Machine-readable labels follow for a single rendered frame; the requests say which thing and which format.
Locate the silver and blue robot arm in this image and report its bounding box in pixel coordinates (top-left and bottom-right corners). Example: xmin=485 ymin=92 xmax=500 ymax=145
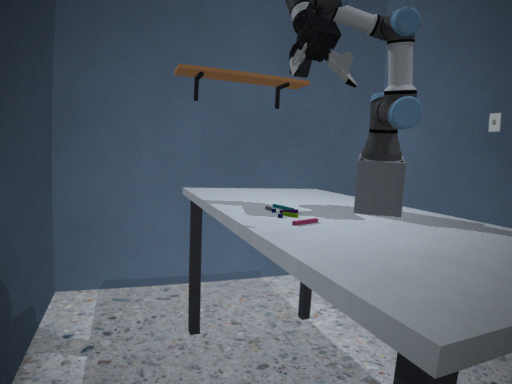
xmin=285 ymin=0 xmax=422 ymax=161

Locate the lime green rod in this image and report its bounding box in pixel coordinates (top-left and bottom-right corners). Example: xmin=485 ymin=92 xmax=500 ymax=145
xmin=282 ymin=212 xmax=299 ymax=218

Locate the pink rod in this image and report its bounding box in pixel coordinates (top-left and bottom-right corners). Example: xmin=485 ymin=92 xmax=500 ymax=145
xmin=292 ymin=218 xmax=318 ymax=225

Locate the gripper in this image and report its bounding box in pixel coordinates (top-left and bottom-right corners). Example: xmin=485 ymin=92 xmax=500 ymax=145
xmin=289 ymin=3 xmax=357 ymax=87

